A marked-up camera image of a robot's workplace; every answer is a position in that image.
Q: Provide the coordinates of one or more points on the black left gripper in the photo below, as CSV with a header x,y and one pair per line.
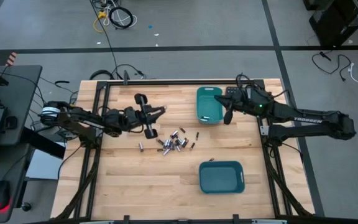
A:
x,y
129,118

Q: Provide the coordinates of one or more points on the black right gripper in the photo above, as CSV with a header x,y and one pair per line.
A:
x,y
250,102

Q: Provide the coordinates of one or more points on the light teal plastic bin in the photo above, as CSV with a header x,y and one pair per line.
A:
x,y
208,105

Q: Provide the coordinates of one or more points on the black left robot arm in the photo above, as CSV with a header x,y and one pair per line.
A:
x,y
82,119

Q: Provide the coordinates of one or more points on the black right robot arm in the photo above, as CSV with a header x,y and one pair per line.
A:
x,y
306,119

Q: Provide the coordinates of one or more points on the black desk calculator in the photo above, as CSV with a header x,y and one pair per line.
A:
x,y
231,90

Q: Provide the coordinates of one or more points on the silver and black battery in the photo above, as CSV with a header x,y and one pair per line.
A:
x,y
184,142

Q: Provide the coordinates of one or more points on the dark blue-teal plastic bin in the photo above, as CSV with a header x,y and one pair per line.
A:
x,y
221,177

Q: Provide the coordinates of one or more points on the white board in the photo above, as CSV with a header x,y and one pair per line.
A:
x,y
45,165

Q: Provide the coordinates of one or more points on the white light bar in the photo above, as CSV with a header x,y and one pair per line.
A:
x,y
269,221

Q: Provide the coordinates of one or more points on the grey desk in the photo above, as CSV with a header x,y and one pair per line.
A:
x,y
23,93

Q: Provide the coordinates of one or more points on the black cabinet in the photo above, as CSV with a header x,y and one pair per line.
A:
x,y
337,21

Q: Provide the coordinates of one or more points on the small black desk device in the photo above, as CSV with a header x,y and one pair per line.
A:
x,y
11,122

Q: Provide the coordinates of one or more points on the black caster wheel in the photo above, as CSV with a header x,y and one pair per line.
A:
x,y
26,206

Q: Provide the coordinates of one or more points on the black computer mouse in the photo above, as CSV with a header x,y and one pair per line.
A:
x,y
0,193

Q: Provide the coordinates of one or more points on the black frame clamp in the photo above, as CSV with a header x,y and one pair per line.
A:
x,y
239,76
235,218
126,218
125,77

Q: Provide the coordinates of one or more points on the black aluminium table frame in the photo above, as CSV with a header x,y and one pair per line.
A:
x,y
179,82

